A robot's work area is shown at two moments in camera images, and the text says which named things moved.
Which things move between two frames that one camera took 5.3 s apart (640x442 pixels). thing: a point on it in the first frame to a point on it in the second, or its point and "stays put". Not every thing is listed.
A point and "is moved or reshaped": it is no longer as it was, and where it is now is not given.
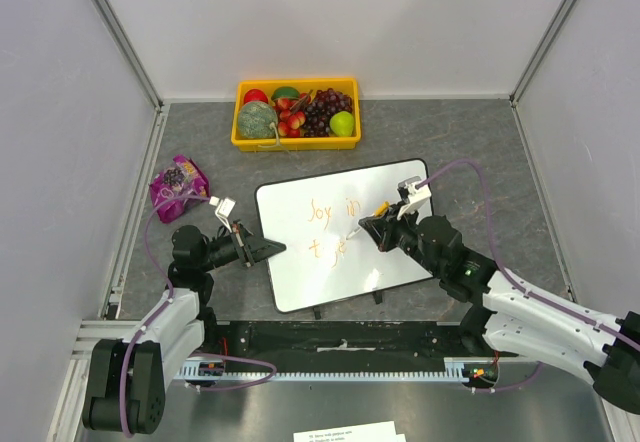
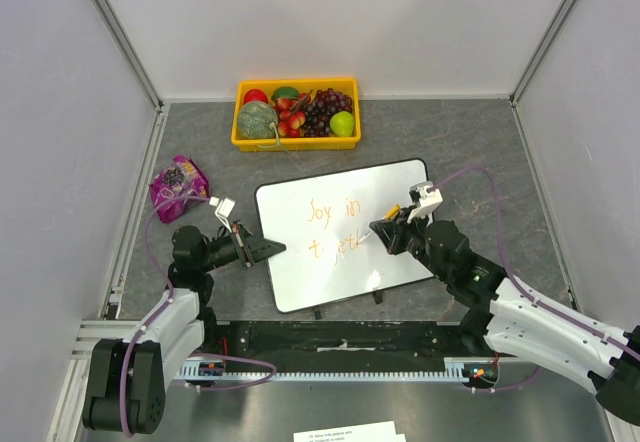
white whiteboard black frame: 328,254 stays put
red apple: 255,95 stays put
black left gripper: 251,249 stays put
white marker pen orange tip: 380,210 is moved or reshaped
